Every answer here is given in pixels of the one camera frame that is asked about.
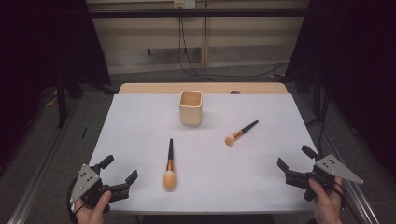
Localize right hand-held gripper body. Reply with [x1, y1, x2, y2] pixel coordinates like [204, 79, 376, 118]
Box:
[284, 154, 364, 203]

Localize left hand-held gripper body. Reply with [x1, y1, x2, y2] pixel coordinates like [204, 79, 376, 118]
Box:
[68, 163, 131, 214]

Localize large makeup brush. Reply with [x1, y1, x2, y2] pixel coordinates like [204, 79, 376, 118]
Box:
[162, 138, 177, 191]

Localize small makeup brush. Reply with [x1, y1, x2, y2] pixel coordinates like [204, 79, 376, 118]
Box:
[224, 119, 260, 147]

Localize cream square cup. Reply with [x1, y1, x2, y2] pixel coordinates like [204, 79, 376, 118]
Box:
[178, 90, 204, 127]

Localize person's left hand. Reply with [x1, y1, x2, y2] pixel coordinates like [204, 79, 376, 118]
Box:
[74, 189, 112, 224]

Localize person's right hand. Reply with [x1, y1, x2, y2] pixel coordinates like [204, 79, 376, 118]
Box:
[307, 176, 346, 224]

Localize black metal stand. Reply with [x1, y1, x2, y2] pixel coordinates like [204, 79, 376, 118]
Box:
[55, 69, 69, 129]
[312, 69, 322, 124]

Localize wooden table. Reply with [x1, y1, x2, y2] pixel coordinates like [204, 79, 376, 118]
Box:
[118, 82, 289, 95]

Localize black horizontal bar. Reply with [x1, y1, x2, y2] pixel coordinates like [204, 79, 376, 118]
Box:
[88, 8, 309, 19]

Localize black cable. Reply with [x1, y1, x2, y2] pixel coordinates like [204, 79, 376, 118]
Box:
[306, 92, 331, 153]
[180, 7, 290, 79]
[177, 7, 219, 83]

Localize right hand-held gripper cable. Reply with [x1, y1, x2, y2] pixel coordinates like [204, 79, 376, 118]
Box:
[331, 181, 362, 224]

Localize hand-held gripper cable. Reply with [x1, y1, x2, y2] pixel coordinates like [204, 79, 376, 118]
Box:
[331, 181, 362, 224]
[65, 176, 80, 224]

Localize left hand-held gripper cable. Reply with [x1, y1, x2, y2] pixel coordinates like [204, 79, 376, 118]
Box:
[65, 176, 80, 224]

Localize aluminium floor rail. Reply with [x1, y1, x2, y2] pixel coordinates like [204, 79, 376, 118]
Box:
[300, 92, 381, 224]
[7, 115, 80, 224]

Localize white wall socket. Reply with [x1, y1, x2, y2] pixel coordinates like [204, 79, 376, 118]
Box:
[173, 0, 197, 10]

